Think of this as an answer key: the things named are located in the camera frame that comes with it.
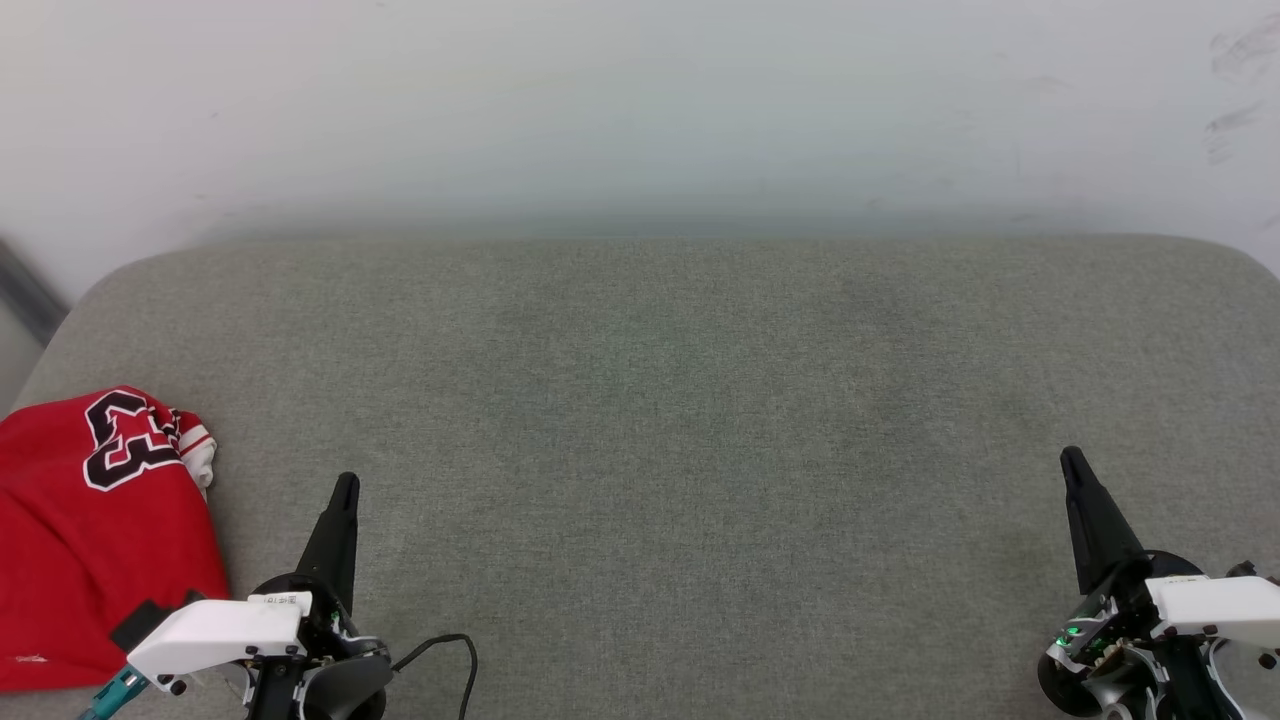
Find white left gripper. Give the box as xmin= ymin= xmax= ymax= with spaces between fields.
xmin=127 ymin=472 xmax=391 ymax=693

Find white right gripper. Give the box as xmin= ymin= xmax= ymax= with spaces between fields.
xmin=1060 ymin=446 xmax=1280 ymax=651

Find red basketball jersey white sleeves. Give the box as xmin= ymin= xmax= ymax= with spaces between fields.
xmin=0 ymin=386 xmax=218 ymax=693

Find grey fabric sofa seat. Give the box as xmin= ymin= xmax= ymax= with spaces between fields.
xmin=0 ymin=235 xmax=1280 ymax=720

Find black left camera cable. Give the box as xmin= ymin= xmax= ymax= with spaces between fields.
xmin=390 ymin=634 xmax=479 ymax=720

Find teal left camera connector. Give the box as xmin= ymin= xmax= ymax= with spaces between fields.
xmin=78 ymin=664 xmax=151 ymax=720

